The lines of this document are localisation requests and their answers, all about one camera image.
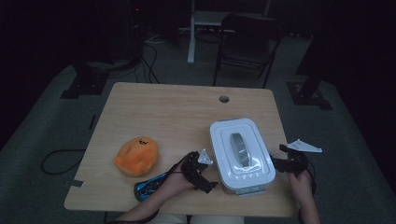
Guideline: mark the dark equipment stand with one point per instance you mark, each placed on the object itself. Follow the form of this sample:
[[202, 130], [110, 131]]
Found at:
[[134, 31]]

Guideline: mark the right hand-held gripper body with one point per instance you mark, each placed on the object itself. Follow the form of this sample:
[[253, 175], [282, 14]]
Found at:
[[295, 161]]

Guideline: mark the black stand base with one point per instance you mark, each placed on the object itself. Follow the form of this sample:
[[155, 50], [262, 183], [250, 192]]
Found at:
[[306, 93], [85, 84]]

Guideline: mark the black folding chair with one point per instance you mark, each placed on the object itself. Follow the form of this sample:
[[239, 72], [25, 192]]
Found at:
[[249, 40]]

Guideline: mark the small black bar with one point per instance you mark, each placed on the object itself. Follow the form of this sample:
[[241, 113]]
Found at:
[[92, 122]]

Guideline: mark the person's right hand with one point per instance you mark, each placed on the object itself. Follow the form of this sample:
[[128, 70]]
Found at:
[[299, 182]]

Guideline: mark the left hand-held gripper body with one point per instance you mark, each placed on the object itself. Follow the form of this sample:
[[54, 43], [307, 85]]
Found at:
[[191, 166]]

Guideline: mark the white desk frame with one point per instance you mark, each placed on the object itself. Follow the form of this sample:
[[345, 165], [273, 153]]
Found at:
[[194, 31]]

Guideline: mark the person's left hand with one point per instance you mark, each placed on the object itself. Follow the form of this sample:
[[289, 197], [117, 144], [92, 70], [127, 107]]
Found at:
[[177, 185]]

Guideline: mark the grey tape piece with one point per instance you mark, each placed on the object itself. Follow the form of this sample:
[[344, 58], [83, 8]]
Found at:
[[77, 183]]

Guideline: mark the blue toy car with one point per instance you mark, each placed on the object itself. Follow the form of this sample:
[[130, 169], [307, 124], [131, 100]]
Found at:
[[148, 188]]

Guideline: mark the white storage box lid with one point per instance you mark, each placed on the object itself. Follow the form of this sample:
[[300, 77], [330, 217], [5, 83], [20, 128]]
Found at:
[[241, 152]]

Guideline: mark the orange plush toy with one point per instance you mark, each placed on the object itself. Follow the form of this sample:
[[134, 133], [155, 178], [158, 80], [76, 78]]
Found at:
[[137, 157]]

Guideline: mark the clear plastic storage box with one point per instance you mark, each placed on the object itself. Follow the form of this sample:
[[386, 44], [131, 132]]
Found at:
[[249, 190]]

